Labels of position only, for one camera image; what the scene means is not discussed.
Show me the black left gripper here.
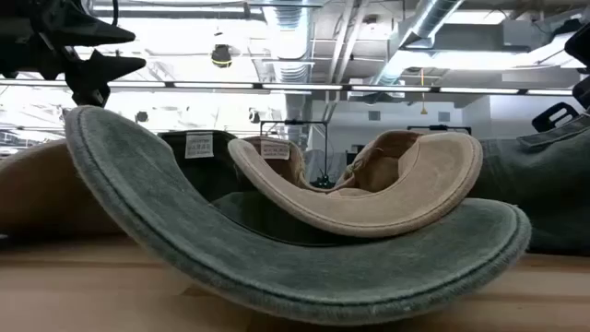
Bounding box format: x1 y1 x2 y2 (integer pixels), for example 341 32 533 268
0 0 148 108

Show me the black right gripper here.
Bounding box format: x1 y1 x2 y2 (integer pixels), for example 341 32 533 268
532 22 590 134

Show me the tan baseball cap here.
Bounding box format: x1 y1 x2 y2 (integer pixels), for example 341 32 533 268
0 137 124 239
227 128 484 240

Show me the black hanging ceiling speaker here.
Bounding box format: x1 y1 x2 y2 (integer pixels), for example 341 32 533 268
210 43 233 69

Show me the long linear ceiling light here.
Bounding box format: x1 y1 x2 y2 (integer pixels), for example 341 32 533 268
0 78 575 97

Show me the yellow hanging cord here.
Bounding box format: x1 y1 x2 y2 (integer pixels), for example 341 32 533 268
418 67 429 116

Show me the silver round ceiling duct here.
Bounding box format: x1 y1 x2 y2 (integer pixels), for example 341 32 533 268
260 0 317 139
368 0 465 87

